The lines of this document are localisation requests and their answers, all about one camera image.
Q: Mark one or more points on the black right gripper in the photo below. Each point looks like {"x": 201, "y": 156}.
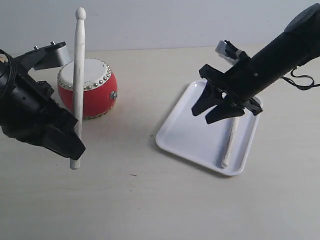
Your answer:
{"x": 219, "y": 92}

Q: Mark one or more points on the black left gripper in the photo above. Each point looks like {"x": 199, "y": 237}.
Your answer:
{"x": 29, "y": 114}

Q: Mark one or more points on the wooden drumstick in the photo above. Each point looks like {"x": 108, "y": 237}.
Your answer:
{"x": 78, "y": 68}
{"x": 228, "y": 151}

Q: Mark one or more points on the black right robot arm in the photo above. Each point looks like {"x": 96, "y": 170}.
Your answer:
{"x": 298, "y": 44}

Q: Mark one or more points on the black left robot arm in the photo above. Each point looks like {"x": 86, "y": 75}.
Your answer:
{"x": 30, "y": 115}

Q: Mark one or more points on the small red drum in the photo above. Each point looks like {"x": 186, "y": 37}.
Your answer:
{"x": 100, "y": 87}

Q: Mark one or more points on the white plastic tray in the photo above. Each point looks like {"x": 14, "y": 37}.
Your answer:
{"x": 192, "y": 139}

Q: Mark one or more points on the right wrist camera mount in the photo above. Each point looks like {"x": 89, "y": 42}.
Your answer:
{"x": 227, "y": 51}

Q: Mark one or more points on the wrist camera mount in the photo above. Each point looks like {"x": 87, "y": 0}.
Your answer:
{"x": 54, "y": 55}
{"x": 227, "y": 51}

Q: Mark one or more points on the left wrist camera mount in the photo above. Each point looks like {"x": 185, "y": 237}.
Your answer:
{"x": 54, "y": 55}

